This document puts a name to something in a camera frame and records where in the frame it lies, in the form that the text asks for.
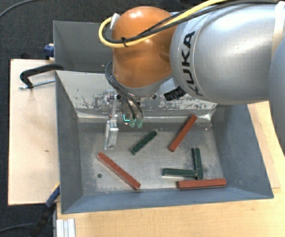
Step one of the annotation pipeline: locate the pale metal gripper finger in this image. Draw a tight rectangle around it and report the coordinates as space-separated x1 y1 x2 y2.
104 120 112 151
109 119 120 150

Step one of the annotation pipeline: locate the dark green flat block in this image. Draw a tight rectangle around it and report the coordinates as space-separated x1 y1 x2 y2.
130 130 158 156
191 147 204 181
162 167 198 178

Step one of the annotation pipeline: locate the red-brown flat block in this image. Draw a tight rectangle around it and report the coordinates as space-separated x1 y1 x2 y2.
176 178 227 190
168 114 198 153
96 152 142 191

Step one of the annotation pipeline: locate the grey metal bin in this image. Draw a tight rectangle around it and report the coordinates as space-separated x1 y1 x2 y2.
52 20 274 215

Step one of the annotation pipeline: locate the pale wood flat board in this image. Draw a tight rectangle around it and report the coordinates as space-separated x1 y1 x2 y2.
7 58 61 206

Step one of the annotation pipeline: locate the black cylinder on white bracket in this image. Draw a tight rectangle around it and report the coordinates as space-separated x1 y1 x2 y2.
163 85 185 101

